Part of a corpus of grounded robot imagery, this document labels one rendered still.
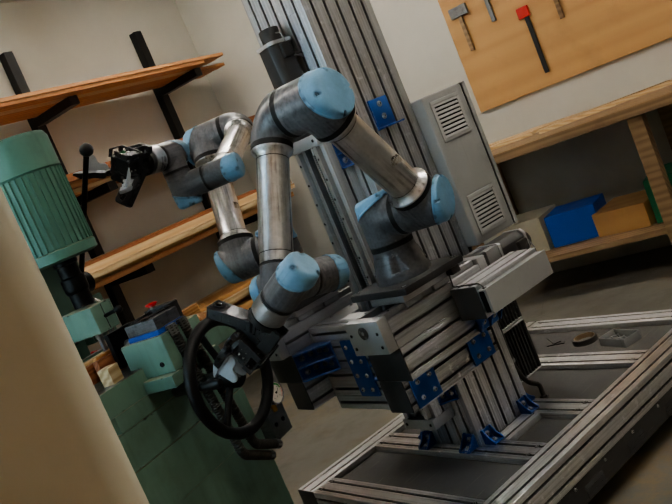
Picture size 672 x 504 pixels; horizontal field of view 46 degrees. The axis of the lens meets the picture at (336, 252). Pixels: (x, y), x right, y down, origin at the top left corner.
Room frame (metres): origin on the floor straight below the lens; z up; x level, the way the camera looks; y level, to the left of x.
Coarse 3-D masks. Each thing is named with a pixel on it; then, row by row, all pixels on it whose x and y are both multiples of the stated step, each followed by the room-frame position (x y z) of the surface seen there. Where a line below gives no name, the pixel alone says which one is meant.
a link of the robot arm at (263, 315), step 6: (258, 300) 1.54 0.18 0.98; (252, 306) 1.56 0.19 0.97; (258, 306) 1.54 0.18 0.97; (264, 306) 1.53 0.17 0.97; (252, 312) 1.55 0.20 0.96; (258, 312) 1.54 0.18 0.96; (264, 312) 1.53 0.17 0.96; (270, 312) 1.52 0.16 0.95; (258, 318) 1.54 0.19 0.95; (264, 318) 1.53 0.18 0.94; (270, 318) 1.53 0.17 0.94; (276, 318) 1.53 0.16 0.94; (282, 318) 1.53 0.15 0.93; (264, 324) 1.54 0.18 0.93; (270, 324) 1.54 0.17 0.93; (276, 324) 1.54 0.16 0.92; (282, 324) 1.55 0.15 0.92
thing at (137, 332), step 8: (160, 304) 1.93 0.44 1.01; (168, 304) 1.88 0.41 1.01; (176, 304) 1.91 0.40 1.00; (144, 312) 1.92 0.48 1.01; (152, 312) 1.91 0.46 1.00; (160, 312) 1.85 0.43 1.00; (168, 312) 1.84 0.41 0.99; (176, 312) 1.86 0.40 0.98; (152, 320) 1.79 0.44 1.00; (160, 320) 1.81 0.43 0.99; (168, 320) 1.83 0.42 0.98; (128, 328) 1.83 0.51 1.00; (136, 328) 1.82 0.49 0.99; (144, 328) 1.81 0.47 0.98; (152, 328) 1.80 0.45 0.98; (160, 328) 1.80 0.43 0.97; (128, 336) 1.84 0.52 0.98; (136, 336) 1.83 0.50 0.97; (144, 336) 1.81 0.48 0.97; (152, 336) 1.80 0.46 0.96
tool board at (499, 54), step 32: (448, 0) 4.67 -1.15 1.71; (480, 0) 4.56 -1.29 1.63; (512, 0) 4.45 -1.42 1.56; (544, 0) 4.35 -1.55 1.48; (576, 0) 4.25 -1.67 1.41; (608, 0) 4.16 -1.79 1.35; (640, 0) 4.07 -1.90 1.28; (480, 32) 4.60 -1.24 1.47; (512, 32) 4.49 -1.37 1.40; (544, 32) 4.39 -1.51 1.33; (576, 32) 4.29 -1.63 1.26; (608, 32) 4.19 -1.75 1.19; (640, 32) 4.10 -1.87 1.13; (480, 64) 4.65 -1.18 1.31; (512, 64) 4.54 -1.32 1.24; (544, 64) 4.41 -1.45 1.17; (576, 64) 4.33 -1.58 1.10; (480, 96) 4.69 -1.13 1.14; (512, 96) 4.58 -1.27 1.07
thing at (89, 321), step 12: (108, 300) 1.97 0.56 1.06; (72, 312) 1.99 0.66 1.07; (84, 312) 1.92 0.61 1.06; (96, 312) 1.92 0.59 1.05; (72, 324) 1.95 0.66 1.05; (84, 324) 1.93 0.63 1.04; (96, 324) 1.91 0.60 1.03; (108, 324) 1.94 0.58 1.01; (72, 336) 1.96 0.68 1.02; (84, 336) 1.94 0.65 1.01; (96, 336) 1.96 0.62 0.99
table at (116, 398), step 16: (208, 336) 2.03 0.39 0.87; (224, 336) 2.08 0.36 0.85; (128, 368) 1.89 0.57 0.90; (96, 384) 1.86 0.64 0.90; (128, 384) 1.77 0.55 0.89; (144, 384) 1.80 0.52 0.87; (160, 384) 1.78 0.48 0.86; (176, 384) 1.76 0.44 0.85; (112, 400) 1.72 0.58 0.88; (128, 400) 1.76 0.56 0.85; (112, 416) 1.71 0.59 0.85
